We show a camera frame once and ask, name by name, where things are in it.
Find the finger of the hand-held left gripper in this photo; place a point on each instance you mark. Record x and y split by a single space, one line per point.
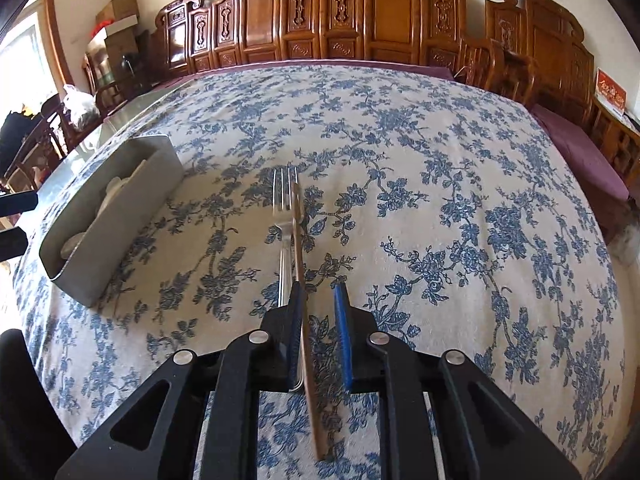
17 202
14 244

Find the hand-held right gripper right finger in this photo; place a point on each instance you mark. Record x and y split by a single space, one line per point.
342 340

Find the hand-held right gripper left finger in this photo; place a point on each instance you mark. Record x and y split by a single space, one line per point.
295 340

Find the white ceramic spoon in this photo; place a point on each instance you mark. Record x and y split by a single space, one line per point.
72 245
117 185

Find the dark brown chopstick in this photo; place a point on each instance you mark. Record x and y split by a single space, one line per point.
299 250

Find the aluminium utensil tray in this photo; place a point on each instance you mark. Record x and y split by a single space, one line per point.
130 210

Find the metal fork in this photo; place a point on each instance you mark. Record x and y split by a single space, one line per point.
284 210

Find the dark wooden chair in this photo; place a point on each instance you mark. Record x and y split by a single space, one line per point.
40 140

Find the white plastic bag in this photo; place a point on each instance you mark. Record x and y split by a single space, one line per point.
80 105

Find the cardboard box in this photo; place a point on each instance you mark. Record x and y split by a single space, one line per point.
117 7
120 42

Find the blue floral tablecloth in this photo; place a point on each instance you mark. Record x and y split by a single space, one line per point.
450 160

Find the long purple bench cushion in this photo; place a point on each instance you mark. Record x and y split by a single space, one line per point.
300 63

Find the purple armchair seat cushion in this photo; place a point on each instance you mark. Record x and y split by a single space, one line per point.
575 150

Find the carved wooden sofa bench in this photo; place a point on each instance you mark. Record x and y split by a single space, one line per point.
350 10

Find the wooden side table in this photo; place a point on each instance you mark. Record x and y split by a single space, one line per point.
620 145

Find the carved wooden armchair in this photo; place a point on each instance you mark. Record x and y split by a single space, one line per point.
545 45

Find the red calendar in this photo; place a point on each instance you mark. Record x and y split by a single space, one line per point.
611 89

